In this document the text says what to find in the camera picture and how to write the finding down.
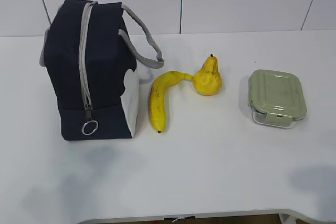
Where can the yellow pear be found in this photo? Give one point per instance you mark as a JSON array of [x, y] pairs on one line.
[[207, 81]]

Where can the glass container green lid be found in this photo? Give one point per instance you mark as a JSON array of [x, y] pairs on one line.
[[276, 98]]

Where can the navy blue lunch bag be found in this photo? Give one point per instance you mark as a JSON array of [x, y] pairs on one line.
[[93, 68]]

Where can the yellow banana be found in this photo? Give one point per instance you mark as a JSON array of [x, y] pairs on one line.
[[159, 87]]

